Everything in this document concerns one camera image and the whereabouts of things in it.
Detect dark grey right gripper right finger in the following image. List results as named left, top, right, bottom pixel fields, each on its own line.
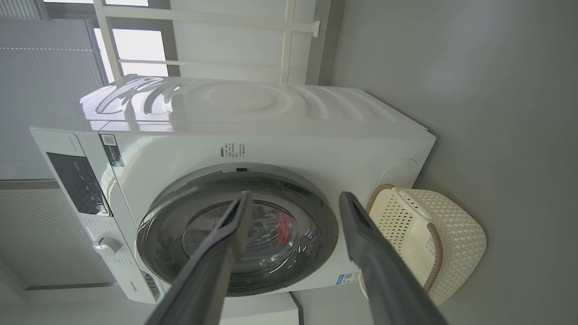
left=339, top=191, right=448, bottom=325

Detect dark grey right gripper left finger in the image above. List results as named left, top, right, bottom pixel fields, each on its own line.
left=145, top=191, right=254, bottom=325

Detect round dark washing machine door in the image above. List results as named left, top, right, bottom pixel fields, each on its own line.
left=135, top=163, right=339, bottom=297

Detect red and white clothes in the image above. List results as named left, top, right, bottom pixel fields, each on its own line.
left=278, top=212, right=294, bottom=244

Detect cream perforated laundry basket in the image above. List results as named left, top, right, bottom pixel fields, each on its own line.
left=360, top=184, right=487, bottom=306

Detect silver washing machine control knob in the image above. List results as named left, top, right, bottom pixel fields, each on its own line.
left=93, top=236, right=121, bottom=257

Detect white washing machine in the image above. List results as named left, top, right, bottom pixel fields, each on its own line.
left=29, top=74, right=437, bottom=304

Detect black washing machine display panel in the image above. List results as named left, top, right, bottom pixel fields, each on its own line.
left=46, top=152, right=111, bottom=216

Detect round white filter cover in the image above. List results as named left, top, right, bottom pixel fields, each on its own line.
left=377, top=158, right=420, bottom=189

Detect black printed text label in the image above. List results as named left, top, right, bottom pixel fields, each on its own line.
left=220, top=144, right=247, bottom=158

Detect QR code sticker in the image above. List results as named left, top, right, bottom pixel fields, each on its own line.
left=100, top=134, right=125, bottom=167

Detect white window blind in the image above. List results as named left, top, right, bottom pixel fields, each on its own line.
left=0, top=18, right=107, bottom=181

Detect white metal railing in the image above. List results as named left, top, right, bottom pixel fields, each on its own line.
left=93, top=0, right=321, bottom=84

